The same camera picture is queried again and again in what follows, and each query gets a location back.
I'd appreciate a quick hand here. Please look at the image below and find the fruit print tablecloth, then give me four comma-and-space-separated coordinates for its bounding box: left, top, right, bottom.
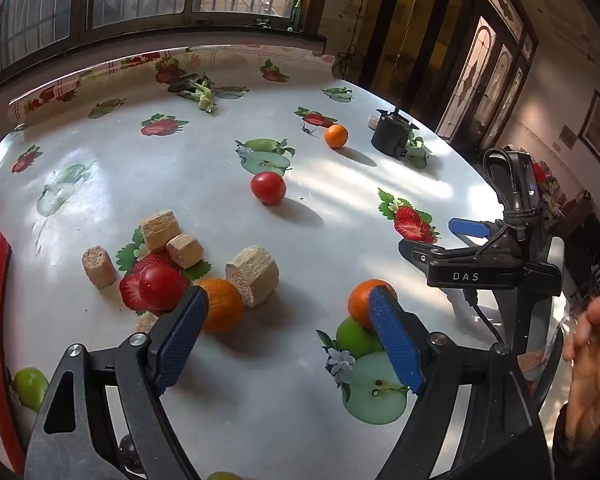
0, 42, 566, 480

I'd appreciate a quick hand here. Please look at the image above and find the red tomato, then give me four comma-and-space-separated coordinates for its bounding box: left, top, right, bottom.
250, 171, 287, 206
138, 264, 191, 311

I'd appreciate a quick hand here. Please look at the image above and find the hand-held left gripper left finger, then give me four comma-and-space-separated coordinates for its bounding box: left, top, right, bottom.
24, 285, 209, 480

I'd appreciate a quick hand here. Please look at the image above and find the black hanging cord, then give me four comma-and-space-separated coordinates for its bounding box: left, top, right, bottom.
336, 0, 376, 81

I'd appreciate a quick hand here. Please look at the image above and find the black cable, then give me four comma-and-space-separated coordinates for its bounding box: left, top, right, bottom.
462, 287, 511, 356

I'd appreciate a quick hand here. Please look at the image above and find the person's right hand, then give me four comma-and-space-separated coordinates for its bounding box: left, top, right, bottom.
562, 292, 600, 453

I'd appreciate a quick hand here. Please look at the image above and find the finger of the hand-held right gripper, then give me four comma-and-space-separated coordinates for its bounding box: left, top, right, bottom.
398, 238, 524, 272
448, 217, 507, 257

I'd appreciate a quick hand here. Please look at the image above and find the green leafy vegetable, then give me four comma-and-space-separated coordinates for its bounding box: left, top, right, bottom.
167, 74, 218, 115

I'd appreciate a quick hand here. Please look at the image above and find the stained glass door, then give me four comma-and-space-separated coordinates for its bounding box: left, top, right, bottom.
437, 0, 538, 148

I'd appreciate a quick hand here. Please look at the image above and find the person's right forearm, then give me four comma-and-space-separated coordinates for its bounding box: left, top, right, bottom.
552, 405, 600, 480

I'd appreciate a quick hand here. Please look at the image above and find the yellow door panel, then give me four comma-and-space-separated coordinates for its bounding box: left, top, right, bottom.
365, 0, 461, 111

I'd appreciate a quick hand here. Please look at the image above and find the orange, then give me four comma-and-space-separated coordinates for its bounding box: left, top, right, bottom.
324, 124, 349, 150
197, 278, 244, 335
347, 279, 398, 331

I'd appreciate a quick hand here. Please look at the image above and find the dark wooden cabinet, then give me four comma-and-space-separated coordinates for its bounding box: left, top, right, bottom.
555, 190, 600, 301

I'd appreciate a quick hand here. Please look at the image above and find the wooden block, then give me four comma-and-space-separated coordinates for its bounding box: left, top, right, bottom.
139, 210, 183, 252
166, 232, 205, 269
135, 310, 161, 333
225, 245, 280, 308
82, 245, 117, 290

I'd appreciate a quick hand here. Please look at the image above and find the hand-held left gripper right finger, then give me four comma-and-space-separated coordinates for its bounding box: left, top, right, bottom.
367, 285, 552, 480

